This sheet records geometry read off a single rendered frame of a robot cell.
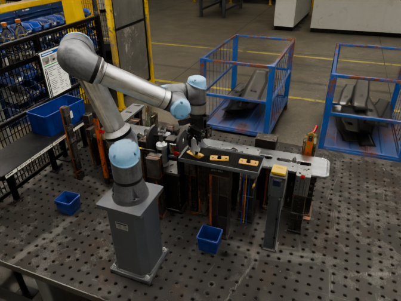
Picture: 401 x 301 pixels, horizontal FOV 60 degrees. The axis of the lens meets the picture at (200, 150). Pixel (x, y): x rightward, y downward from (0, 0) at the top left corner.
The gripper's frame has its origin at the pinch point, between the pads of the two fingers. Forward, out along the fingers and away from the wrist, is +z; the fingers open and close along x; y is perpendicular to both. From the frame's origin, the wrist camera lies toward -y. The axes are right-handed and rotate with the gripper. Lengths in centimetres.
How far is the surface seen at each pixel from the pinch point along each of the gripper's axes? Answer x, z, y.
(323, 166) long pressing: 55, 18, 38
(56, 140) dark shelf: -29, 15, -85
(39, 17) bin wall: 60, -16, -293
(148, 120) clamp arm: 23, 16, -66
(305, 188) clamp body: 33, 18, 40
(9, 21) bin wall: 24, -19, -278
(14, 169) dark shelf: -58, 16, -72
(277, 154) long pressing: 48, 18, 15
